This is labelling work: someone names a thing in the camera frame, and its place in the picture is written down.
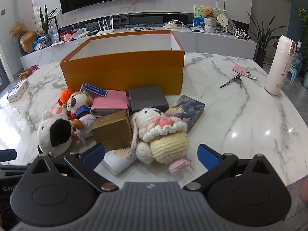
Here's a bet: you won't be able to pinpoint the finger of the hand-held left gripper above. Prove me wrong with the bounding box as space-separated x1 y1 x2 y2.
0 149 18 162

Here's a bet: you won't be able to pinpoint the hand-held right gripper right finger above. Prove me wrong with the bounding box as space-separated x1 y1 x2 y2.
183 144 287 192

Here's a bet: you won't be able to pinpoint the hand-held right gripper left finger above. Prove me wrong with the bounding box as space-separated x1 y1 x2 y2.
20 144 119 193

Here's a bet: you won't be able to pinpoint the white floral paper box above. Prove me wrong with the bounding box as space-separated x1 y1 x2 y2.
101 148 139 176

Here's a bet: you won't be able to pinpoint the gold gift box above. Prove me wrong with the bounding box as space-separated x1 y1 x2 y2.
91 109 133 152

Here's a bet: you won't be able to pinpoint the white crochet bunny doll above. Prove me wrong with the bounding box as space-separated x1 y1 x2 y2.
130 107 194 174

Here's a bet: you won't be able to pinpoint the white and black plush cat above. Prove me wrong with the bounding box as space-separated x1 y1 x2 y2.
37 106 74 158

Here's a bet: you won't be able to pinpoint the dark illustrated box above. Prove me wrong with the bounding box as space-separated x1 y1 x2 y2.
165 95 206 134

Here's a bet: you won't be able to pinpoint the plush dog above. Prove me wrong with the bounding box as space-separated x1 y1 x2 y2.
66 88 97 141

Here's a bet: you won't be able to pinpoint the blue rectangular tag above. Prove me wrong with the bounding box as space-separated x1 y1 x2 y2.
80 83 103 97

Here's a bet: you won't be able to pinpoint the orange cardboard box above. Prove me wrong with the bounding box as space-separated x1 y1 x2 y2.
60 30 185 95

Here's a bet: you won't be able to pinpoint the pink leather wallet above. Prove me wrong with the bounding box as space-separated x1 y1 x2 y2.
90 90 131 118

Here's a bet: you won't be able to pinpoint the small white carton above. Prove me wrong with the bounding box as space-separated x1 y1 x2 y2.
7 79 30 103

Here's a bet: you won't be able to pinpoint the grey gift box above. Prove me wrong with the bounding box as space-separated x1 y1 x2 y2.
128 85 169 116

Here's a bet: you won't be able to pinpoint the small scissors with keys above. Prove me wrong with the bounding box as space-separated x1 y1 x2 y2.
219 75 242 89

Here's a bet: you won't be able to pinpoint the red and green feather toy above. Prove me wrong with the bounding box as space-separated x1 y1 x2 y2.
18 64 40 80

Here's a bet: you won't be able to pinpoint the pink flat packet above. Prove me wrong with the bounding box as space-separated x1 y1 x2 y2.
232 64 258 79

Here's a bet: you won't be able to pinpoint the white thermos bottle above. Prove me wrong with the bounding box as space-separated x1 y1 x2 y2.
264 35 296 96

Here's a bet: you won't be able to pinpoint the gold round vase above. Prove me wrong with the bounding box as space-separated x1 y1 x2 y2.
20 31 38 53

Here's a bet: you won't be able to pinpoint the blue snack bags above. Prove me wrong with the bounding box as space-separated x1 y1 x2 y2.
32 37 45 51

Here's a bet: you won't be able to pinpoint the potted plant in black pot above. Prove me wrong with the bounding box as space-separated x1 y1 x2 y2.
247 11 288 68

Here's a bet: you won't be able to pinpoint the green plant in glass vase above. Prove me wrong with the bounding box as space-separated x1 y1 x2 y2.
38 5 62 47

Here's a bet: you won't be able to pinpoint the white plastic holder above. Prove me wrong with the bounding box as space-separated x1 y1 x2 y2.
72 28 88 39

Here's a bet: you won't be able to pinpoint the white wifi router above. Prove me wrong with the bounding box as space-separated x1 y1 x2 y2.
97 16 114 35

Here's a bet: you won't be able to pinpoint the dried flower bunch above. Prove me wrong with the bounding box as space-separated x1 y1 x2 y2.
9 20 27 39

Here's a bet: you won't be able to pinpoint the black and white cow toy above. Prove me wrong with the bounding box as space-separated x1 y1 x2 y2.
234 28 251 40

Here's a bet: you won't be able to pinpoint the white knitted pot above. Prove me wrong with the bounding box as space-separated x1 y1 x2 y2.
204 18 217 33

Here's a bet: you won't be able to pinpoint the decorative round plate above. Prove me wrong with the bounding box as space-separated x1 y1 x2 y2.
227 19 237 34

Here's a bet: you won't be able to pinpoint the blue water jug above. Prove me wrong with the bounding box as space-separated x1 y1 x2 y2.
291 47 304 68

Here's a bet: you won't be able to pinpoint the green and blue painting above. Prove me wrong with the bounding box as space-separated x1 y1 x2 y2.
193 5 227 28

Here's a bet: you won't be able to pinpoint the small round paper fan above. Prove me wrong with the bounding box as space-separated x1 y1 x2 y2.
217 14 228 32

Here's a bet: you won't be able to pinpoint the brown teddy bear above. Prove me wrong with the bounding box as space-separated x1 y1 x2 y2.
202 7 217 20

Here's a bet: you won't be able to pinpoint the climbing green plant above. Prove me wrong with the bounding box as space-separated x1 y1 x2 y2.
269 0 308 58

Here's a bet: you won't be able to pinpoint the black picture frame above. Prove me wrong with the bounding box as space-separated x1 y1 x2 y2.
47 16 59 44

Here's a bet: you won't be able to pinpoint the white charger with cables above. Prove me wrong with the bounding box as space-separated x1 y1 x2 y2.
164 20 186 29

